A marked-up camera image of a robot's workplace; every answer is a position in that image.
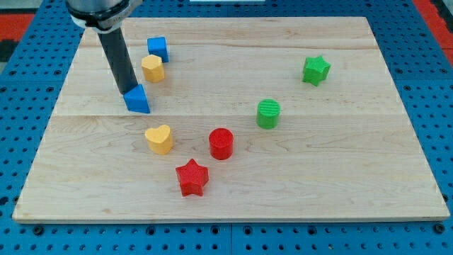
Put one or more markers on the red star block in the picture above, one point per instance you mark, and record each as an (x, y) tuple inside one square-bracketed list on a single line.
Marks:
[(192, 178)]

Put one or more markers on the blue cube block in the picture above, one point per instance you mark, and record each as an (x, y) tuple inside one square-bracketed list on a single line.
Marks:
[(158, 46)]

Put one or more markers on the yellow hexagon block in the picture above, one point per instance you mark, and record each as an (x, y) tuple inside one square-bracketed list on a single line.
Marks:
[(153, 68)]

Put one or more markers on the wooden board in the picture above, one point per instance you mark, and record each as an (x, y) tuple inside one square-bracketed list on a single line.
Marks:
[(342, 151)]

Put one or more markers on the blue triangle block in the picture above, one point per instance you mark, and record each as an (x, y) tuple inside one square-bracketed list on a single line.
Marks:
[(136, 100)]

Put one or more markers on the yellow heart block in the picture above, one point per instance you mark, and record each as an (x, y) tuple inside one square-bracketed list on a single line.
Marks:
[(159, 139)]

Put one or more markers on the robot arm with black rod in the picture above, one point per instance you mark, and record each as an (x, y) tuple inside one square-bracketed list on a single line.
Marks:
[(105, 17)]

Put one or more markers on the green star block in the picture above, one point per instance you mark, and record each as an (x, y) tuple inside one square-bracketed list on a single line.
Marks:
[(315, 70)]

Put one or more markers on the red cylinder block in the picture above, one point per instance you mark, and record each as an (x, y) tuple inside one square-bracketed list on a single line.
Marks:
[(221, 142)]

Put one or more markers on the green cylinder block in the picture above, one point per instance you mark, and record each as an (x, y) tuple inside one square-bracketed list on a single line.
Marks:
[(268, 113)]

